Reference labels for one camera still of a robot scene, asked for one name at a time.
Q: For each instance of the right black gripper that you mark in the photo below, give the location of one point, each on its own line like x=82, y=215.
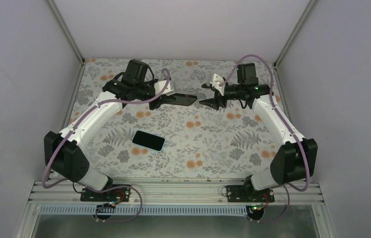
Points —
x=214, y=103

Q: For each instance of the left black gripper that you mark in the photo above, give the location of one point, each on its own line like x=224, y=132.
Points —
x=163, y=98

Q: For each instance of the phone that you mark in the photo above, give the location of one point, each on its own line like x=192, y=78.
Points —
x=181, y=99
x=148, y=140

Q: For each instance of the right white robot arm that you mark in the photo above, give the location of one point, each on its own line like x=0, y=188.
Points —
x=296, y=155

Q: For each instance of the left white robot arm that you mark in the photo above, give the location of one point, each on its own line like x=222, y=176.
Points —
x=64, y=157

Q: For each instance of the floral patterned table mat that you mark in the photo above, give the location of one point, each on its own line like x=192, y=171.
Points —
x=200, y=142

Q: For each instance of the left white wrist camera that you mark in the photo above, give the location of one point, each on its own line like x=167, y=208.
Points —
x=160, y=86

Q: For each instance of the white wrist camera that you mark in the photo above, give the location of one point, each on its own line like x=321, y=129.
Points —
x=218, y=84
x=160, y=86

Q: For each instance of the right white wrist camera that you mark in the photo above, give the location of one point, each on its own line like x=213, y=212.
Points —
x=218, y=84

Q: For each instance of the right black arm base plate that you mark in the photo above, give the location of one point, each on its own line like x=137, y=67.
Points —
x=241, y=194

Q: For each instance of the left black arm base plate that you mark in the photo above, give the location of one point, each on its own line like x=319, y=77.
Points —
x=115, y=193

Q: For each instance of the slotted grey cable duct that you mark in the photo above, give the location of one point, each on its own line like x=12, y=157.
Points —
x=151, y=210

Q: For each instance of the aluminium front rail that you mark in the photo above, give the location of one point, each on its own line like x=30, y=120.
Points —
x=153, y=191

